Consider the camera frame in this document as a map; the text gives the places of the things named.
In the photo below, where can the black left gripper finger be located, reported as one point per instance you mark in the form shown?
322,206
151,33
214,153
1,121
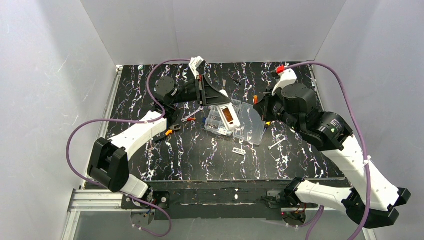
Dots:
215,101
211,92

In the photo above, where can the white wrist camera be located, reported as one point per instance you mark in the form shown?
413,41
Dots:
285,77
197,66

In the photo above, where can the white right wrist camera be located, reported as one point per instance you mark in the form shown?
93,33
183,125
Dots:
285,77

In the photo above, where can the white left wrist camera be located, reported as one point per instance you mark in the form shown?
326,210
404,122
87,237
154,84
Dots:
197,66

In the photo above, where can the white AC remote control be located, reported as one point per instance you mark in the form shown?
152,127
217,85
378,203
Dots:
228,114

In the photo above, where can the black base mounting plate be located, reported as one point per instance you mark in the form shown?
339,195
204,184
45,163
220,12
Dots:
221,199

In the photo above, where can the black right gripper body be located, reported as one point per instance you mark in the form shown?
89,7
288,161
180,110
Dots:
262,108

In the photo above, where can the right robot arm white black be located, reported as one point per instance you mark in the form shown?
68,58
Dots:
296,106

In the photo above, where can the small silver wrench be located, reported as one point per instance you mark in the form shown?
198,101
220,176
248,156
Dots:
276,144

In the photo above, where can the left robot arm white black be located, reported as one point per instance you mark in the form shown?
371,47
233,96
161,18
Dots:
109,160

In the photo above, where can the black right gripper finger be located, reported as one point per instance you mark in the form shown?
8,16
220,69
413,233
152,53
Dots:
259,108
261,97

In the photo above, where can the orange handled pliers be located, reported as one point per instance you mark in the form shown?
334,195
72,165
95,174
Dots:
170,131

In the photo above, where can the clear plastic screw organizer box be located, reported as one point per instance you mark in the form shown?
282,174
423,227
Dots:
242,123

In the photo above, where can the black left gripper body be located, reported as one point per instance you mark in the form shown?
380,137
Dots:
201,90

